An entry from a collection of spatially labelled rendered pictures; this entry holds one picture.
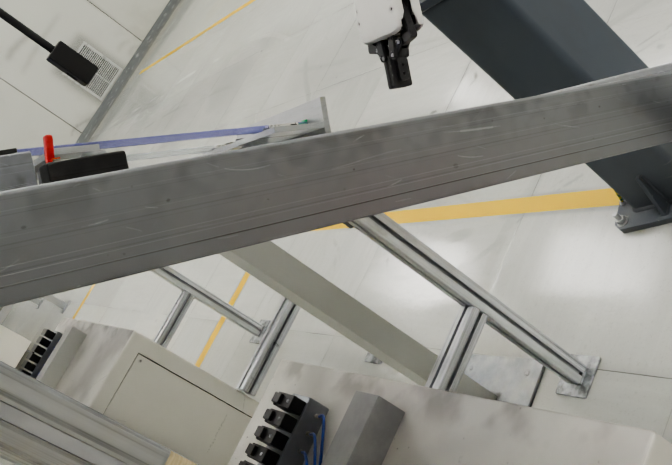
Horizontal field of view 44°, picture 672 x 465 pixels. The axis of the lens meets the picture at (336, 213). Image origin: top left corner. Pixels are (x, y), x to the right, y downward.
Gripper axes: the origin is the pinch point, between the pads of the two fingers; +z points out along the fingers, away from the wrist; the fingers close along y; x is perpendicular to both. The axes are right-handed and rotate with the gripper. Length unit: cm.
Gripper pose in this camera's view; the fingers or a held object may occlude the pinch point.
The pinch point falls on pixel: (398, 73)
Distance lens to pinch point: 122.9
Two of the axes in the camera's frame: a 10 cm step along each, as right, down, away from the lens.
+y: -5.1, 0.6, 8.6
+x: -8.3, 2.0, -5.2
